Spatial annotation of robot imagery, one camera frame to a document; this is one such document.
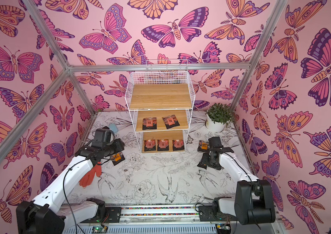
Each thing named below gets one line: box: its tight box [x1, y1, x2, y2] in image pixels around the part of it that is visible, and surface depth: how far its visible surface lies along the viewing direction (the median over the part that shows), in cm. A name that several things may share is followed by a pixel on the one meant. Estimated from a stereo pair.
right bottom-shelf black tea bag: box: [172, 139, 185, 152], surface depth 100 cm
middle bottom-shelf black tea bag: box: [157, 138, 169, 152], surface depth 101 cm
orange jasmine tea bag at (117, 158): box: [110, 152, 126, 166], surface depth 96 cm
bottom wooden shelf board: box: [142, 130, 186, 154], surface depth 102 cm
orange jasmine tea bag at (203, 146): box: [198, 139, 210, 153], surface depth 101 cm
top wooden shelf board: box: [129, 83, 192, 110], surface depth 72 cm
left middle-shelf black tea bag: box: [142, 117, 157, 131], surface depth 83 cm
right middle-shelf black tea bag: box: [162, 114, 181, 130], surface depth 83 cm
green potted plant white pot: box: [205, 102, 234, 133], surface depth 96 cm
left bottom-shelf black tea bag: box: [143, 139, 157, 152], surface depth 101 cm
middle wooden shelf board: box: [136, 109, 189, 132], surface depth 85 cm
